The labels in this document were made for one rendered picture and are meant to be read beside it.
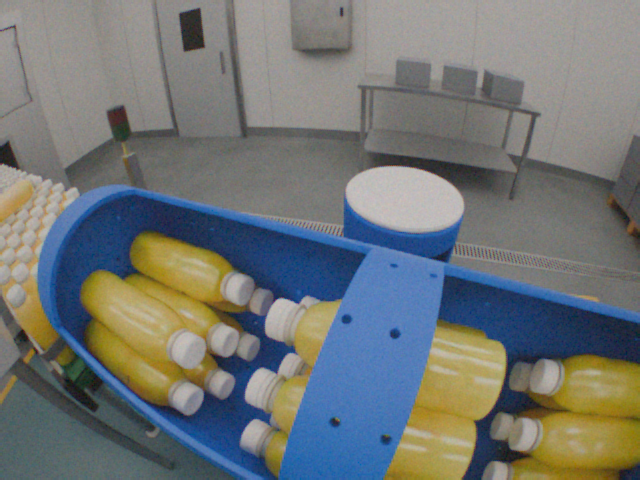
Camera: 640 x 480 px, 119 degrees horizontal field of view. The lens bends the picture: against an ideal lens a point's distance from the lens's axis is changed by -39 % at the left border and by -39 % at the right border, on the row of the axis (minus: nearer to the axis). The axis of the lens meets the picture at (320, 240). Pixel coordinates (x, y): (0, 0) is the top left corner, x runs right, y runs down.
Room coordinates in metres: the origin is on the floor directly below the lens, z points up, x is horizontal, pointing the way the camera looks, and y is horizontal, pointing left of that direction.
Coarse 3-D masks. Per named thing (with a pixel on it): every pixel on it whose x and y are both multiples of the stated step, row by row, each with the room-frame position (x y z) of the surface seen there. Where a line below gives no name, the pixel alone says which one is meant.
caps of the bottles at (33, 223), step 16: (0, 176) 0.97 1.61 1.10; (16, 176) 0.87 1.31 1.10; (32, 176) 0.82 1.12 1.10; (0, 192) 0.75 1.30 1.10; (48, 192) 0.66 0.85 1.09; (48, 208) 0.53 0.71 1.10; (0, 224) 0.51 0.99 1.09; (16, 224) 0.47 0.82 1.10; (32, 224) 0.46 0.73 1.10; (0, 240) 0.40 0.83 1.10; (16, 240) 0.41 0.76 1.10; (0, 256) 0.36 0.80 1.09
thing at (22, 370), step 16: (16, 368) 0.15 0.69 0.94; (32, 368) 0.18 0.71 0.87; (32, 384) 0.14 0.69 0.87; (48, 384) 0.17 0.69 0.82; (48, 400) 0.13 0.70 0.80; (64, 400) 0.16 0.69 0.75; (80, 416) 0.15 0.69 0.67; (96, 432) 0.13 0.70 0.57; (112, 432) 0.16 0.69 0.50; (128, 448) 0.14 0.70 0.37; (144, 448) 0.17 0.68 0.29; (160, 464) 0.13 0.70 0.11
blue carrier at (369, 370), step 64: (128, 192) 0.34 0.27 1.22; (64, 256) 0.25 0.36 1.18; (128, 256) 0.34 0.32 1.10; (256, 256) 0.34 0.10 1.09; (320, 256) 0.29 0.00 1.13; (384, 256) 0.18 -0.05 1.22; (64, 320) 0.20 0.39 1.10; (256, 320) 0.29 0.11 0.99; (384, 320) 0.11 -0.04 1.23; (448, 320) 0.22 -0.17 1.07; (512, 320) 0.18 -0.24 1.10; (576, 320) 0.14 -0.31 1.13; (320, 384) 0.08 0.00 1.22; (384, 384) 0.07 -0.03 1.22; (192, 448) 0.05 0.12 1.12; (320, 448) 0.04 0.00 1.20; (384, 448) 0.04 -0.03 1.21
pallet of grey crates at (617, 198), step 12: (636, 144) 2.07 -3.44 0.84; (636, 156) 2.00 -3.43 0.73; (624, 168) 2.12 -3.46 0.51; (636, 168) 1.92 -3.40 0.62; (624, 180) 2.04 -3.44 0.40; (636, 180) 1.85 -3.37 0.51; (612, 192) 2.16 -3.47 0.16; (624, 192) 1.96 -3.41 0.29; (636, 192) 1.78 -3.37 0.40; (612, 204) 2.08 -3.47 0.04; (624, 204) 1.87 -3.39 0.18; (636, 204) 1.69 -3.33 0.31; (636, 216) 1.61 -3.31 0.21; (636, 228) 1.55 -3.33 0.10
